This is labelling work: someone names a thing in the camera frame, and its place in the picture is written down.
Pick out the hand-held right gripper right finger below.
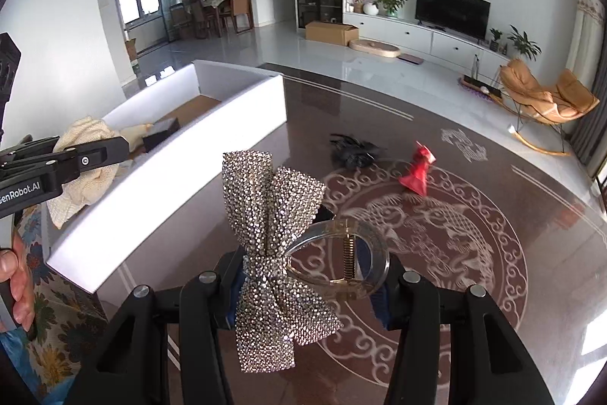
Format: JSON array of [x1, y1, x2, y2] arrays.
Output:
[[371, 251, 557, 405]]

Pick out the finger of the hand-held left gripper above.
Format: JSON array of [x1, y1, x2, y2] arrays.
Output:
[[0, 137, 61, 162], [0, 136, 130, 198]]

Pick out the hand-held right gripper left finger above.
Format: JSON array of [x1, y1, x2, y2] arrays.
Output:
[[61, 249, 245, 405]]

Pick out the white knitted glove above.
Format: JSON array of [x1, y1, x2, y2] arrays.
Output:
[[47, 115, 125, 229]]

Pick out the black printed box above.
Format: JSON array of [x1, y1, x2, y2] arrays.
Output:
[[142, 117, 181, 152]]

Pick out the rhinestone bow hair clip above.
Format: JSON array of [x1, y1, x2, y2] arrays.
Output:
[[222, 150, 390, 373]]

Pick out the large white box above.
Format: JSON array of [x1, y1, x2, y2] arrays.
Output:
[[45, 60, 288, 296]]

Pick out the person's left hand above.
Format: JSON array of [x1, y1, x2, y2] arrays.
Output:
[[0, 222, 38, 332]]

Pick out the floral patterned cushion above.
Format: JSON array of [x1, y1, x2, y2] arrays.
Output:
[[14, 201, 110, 405]]

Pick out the black hair claw clip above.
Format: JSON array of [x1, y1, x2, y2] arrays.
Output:
[[329, 132, 387, 171]]

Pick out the dark wooden dining chair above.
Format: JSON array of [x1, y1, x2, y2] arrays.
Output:
[[190, 0, 212, 39], [170, 4, 190, 40]]

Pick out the wooden dining table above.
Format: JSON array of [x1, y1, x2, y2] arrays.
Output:
[[209, 0, 238, 36]]

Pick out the light backed dining chair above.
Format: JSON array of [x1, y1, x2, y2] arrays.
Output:
[[229, 0, 254, 35]]

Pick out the cat toy stand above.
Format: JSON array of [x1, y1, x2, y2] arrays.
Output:
[[458, 54, 504, 99]]

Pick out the oval cat scratcher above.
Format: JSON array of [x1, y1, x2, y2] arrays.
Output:
[[350, 39, 400, 59]]

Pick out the tan leather rocking chair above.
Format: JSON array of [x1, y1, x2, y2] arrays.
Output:
[[498, 58, 601, 156]]

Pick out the brown cardboard box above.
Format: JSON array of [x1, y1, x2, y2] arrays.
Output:
[[305, 20, 360, 46]]

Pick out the white television cabinet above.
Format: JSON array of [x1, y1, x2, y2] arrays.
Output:
[[342, 10, 517, 71]]

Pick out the broad leaf potted plant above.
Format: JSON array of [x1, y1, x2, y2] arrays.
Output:
[[506, 24, 542, 60]]

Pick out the bushy green potted plant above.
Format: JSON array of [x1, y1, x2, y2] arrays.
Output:
[[372, 0, 407, 17]]

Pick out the black flat television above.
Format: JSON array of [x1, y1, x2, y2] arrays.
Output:
[[415, 0, 491, 41]]

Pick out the covered standing air conditioner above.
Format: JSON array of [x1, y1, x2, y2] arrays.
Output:
[[565, 0, 605, 90]]

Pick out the flat cardboard by wall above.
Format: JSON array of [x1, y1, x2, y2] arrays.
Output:
[[124, 37, 139, 74]]

